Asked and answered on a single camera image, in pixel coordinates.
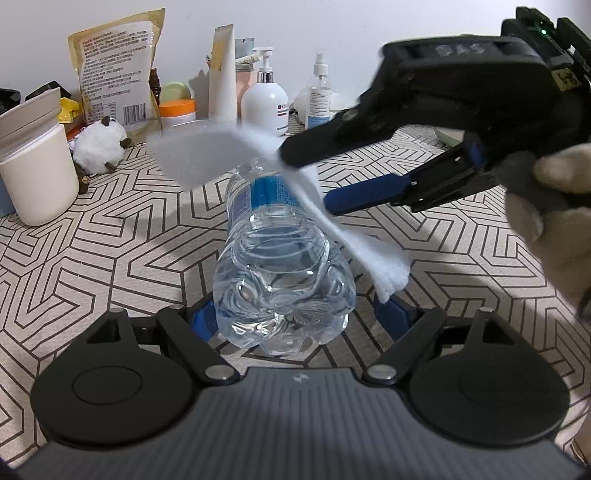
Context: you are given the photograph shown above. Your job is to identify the orange lid jar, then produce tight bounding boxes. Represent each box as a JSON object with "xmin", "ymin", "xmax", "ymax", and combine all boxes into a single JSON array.
[{"xmin": 159, "ymin": 99, "xmax": 197, "ymax": 128}]

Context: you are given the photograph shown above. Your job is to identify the clear Aquafina water bottle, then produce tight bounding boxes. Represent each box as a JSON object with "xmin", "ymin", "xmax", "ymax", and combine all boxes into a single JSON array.
[{"xmin": 213, "ymin": 161, "xmax": 356, "ymax": 356}]

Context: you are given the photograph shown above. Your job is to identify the white cosmetic tube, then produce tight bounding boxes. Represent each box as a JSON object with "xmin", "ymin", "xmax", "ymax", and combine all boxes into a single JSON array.
[{"xmin": 208, "ymin": 24, "xmax": 238, "ymax": 123}]

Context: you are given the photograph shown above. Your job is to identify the green round compact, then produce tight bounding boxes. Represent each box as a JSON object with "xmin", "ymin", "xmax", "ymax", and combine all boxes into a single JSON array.
[{"xmin": 159, "ymin": 81, "xmax": 191, "ymax": 104}]

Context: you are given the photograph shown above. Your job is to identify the yellow snack packet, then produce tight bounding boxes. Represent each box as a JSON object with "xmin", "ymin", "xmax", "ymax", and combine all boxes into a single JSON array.
[{"xmin": 58, "ymin": 97, "xmax": 82, "ymax": 124}]

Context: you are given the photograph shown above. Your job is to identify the pink cup with toothbrushes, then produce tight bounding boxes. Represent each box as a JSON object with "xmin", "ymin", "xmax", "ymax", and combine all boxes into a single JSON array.
[{"xmin": 235, "ymin": 37, "xmax": 260, "ymax": 117}]

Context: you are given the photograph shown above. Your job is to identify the white cylindrical cup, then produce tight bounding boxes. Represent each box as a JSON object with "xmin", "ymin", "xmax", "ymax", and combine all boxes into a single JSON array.
[{"xmin": 1, "ymin": 124, "xmax": 79, "ymax": 226}]

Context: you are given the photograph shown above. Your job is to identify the clear spray bottle blue label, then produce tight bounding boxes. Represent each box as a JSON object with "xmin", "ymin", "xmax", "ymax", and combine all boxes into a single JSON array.
[{"xmin": 304, "ymin": 51, "xmax": 332, "ymax": 129}]

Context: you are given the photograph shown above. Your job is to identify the beige collapsible cup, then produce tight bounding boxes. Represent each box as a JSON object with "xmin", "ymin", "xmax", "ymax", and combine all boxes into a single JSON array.
[{"xmin": 0, "ymin": 88, "xmax": 61, "ymax": 149}]

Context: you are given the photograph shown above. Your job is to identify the white pump lotion bottle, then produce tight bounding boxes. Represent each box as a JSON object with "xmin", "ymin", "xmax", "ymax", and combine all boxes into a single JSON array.
[{"xmin": 240, "ymin": 47, "xmax": 290, "ymax": 137}]

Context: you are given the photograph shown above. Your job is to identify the white paper towel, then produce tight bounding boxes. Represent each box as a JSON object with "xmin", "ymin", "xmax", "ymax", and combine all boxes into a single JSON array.
[{"xmin": 146, "ymin": 120, "xmax": 411, "ymax": 303}]

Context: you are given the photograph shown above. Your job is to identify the small panda plush toy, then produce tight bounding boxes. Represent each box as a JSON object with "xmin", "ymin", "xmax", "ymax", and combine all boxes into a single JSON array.
[{"xmin": 71, "ymin": 116, "xmax": 132, "ymax": 194}]

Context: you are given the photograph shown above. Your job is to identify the brown small dropper bottle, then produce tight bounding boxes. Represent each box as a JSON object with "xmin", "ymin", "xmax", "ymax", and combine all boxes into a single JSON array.
[{"xmin": 148, "ymin": 68, "xmax": 161, "ymax": 104}]

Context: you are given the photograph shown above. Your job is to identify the gloved right hand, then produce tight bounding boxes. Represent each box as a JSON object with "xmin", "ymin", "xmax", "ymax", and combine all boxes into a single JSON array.
[{"xmin": 495, "ymin": 143, "xmax": 590, "ymax": 322}]

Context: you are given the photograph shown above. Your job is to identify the kraft paper food pouch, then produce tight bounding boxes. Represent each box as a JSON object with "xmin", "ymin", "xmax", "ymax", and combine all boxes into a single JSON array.
[{"xmin": 68, "ymin": 9, "xmax": 165, "ymax": 143}]

